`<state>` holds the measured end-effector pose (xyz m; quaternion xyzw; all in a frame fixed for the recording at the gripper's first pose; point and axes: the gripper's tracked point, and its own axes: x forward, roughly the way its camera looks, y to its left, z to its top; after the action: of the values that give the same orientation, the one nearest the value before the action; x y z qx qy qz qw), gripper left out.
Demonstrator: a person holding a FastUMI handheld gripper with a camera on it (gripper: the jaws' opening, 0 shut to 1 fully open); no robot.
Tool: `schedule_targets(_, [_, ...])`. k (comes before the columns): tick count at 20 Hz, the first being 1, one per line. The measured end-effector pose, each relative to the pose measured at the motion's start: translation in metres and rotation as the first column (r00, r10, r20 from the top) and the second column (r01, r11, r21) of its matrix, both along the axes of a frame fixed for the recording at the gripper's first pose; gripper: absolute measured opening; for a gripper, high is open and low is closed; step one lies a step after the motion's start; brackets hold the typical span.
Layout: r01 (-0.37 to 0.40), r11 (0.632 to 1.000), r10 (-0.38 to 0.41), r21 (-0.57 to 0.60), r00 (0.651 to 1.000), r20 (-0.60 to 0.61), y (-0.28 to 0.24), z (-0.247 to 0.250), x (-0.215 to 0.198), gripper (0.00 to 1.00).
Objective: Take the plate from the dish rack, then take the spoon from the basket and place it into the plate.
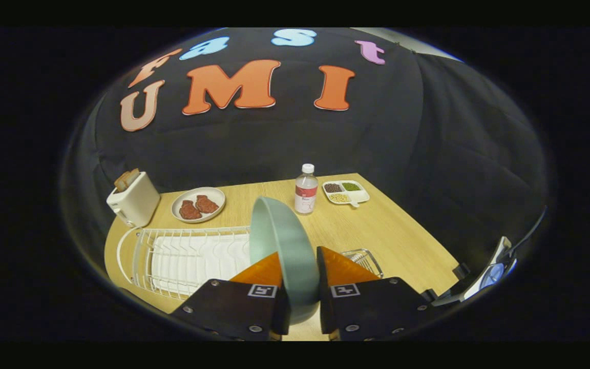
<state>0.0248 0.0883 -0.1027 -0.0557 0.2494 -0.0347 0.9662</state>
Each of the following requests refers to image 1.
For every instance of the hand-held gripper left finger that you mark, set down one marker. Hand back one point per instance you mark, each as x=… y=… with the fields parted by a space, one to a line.
x=223 y=307

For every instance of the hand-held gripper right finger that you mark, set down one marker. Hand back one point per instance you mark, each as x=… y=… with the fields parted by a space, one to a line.
x=372 y=307

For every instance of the cream plate with meat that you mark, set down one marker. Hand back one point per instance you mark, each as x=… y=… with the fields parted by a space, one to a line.
x=213 y=192

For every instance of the brown toast slice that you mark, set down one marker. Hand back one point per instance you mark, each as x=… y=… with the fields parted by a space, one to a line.
x=132 y=176
x=122 y=182

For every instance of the white divided snack tray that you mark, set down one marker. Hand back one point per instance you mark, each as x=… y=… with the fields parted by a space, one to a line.
x=360 y=197

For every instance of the clear plastic water bottle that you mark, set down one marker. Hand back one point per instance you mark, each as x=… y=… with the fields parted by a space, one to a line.
x=306 y=192

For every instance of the red meat piece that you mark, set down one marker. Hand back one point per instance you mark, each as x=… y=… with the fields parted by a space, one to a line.
x=207 y=204
x=190 y=210

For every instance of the white and blue device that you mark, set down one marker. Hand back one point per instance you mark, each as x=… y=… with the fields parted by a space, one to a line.
x=500 y=261

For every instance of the yellow beans portion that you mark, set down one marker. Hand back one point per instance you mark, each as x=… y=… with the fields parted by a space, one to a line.
x=339 y=197

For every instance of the brown beans portion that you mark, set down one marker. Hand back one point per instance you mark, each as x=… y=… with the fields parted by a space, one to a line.
x=333 y=187

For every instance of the white toaster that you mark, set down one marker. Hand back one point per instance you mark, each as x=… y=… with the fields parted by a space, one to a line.
x=133 y=205

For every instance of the black clamp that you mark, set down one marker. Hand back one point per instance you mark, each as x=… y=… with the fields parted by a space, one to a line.
x=461 y=270

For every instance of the green beans portion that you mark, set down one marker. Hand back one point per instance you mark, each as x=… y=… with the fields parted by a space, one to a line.
x=351 y=186

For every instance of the light green plate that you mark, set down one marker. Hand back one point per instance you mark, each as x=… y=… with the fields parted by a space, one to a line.
x=285 y=246

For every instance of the black backdrop cloth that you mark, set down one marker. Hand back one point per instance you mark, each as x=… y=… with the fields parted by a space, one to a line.
x=377 y=133

